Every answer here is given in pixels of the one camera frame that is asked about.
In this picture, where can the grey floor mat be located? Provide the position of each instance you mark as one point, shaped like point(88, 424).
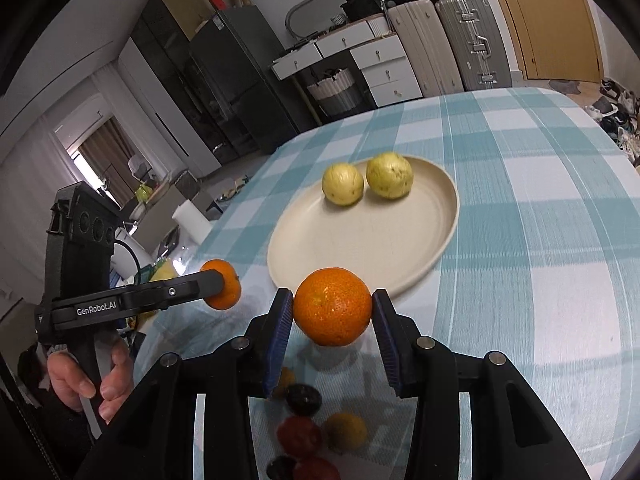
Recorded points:
point(565, 86)

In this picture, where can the tall black cabinet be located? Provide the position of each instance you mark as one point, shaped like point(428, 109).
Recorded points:
point(175, 90)

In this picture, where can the dark grey refrigerator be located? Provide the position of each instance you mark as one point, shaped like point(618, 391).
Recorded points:
point(240, 75)

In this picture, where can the woven laundry basket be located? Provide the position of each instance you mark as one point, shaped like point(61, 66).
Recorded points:
point(337, 92)

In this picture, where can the oval white frame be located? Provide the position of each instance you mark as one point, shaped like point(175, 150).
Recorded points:
point(295, 12)

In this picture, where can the wooden door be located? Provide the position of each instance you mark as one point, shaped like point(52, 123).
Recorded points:
point(550, 15)

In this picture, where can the red tomato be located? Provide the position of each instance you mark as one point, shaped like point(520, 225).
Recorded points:
point(316, 470)
point(299, 436)

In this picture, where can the pile of shoes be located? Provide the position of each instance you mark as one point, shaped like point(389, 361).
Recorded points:
point(617, 110)

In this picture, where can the dark purple plum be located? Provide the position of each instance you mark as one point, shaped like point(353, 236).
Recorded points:
point(281, 469)
point(303, 400)

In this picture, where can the orange tangerine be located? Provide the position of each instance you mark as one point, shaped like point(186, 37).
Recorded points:
point(231, 292)
point(332, 310)

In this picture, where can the beige suitcase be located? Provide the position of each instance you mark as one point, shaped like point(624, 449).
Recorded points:
point(425, 45)

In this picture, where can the silver suitcase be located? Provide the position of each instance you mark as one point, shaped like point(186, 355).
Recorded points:
point(472, 40)

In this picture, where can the white desk with drawers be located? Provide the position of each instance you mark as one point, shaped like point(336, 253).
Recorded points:
point(380, 60)

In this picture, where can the yellow guava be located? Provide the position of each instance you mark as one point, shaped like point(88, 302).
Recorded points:
point(342, 185)
point(390, 176)

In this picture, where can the white paper towel roll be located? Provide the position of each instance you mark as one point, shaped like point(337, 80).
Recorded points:
point(192, 220)

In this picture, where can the teal checked tablecloth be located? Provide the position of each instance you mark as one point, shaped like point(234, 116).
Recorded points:
point(525, 260)

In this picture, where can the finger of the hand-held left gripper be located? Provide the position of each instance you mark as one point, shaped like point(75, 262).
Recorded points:
point(185, 290)

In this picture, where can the person's left hand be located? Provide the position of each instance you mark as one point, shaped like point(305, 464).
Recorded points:
point(67, 380)

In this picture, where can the cream round plate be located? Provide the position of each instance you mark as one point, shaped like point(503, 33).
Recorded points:
point(360, 240)

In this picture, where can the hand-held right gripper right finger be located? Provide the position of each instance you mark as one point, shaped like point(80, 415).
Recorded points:
point(384, 347)

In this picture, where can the brown curtain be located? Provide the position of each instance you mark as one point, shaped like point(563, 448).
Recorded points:
point(107, 152)

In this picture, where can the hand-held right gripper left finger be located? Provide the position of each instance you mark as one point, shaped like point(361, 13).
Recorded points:
point(279, 345)

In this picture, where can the cardboard boxes on cabinet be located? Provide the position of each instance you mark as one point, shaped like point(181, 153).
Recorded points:
point(195, 2)

